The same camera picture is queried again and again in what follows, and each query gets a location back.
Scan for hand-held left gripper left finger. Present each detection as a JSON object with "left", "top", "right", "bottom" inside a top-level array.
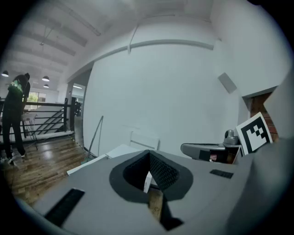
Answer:
[{"left": 32, "top": 149, "right": 166, "bottom": 235}]

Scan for long ceiling light fixture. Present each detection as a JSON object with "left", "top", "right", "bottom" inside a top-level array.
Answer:
[{"left": 68, "top": 10, "right": 102, "bottom": 37}]

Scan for grey wall panel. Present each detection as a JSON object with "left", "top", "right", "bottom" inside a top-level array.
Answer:
[{"left": 217, "top": 72, "right": 238, "bottom": 94}]

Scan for small white box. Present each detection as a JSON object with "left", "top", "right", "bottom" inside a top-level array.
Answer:
[{"left": 143, "top": 171, "right": 153, "bottom": 193}]

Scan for white flat board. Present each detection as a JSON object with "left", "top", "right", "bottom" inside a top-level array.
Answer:
[{"left": 66, "top": 144, "right": 147, "bottom": 176}]

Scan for black metal railing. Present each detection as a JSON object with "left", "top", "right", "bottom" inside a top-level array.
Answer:
[{"left": 0, "top": 98, "right": 76, "bottom": 139}]

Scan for wire stand with white tray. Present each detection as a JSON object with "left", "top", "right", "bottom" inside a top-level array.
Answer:
[{"left": 21, "top": 112, "right": 39, "bottom": 150}]

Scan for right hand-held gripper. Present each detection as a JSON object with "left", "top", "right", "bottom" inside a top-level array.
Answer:
[{"left": 181, "top": 112, "right": 274, "bottom": 165}]

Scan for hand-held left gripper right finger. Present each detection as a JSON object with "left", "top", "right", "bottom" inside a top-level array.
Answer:
[{"left": 149, "top": 150, "right": 253, "bottom": 235}]

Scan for long-handled mop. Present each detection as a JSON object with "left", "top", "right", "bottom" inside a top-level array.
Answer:
[{"left": 84, "top": 115, "right": 104, "bottom": 164}]

